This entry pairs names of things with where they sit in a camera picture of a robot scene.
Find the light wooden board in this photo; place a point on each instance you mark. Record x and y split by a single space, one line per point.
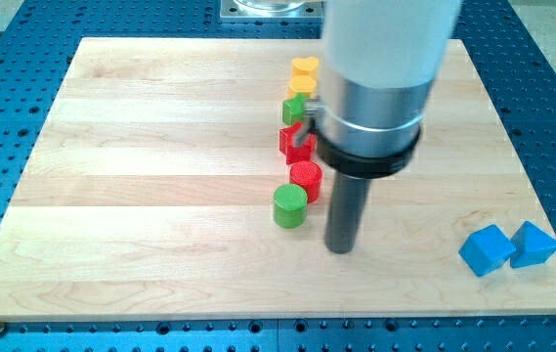
148 196

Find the red cylinder block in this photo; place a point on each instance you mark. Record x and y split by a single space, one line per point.
308 175

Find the yellow heart block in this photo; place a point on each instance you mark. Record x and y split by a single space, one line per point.
305 66

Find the yellow cylinder block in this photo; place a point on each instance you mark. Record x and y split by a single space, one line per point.
302 84

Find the red star block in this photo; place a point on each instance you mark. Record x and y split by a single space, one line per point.
286 138

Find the green cylinder block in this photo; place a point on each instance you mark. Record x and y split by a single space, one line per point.
290 206

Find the blue triangular block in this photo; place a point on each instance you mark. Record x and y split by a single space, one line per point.
533 246

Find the blue cube block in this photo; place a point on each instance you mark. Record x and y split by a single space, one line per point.
486 250

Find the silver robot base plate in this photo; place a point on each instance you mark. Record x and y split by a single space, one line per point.
239 10

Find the green star block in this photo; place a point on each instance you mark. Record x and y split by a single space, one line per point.
293 109

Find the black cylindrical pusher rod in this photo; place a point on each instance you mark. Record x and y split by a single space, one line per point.
348 199

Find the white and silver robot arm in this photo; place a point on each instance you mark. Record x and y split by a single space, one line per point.
379 62

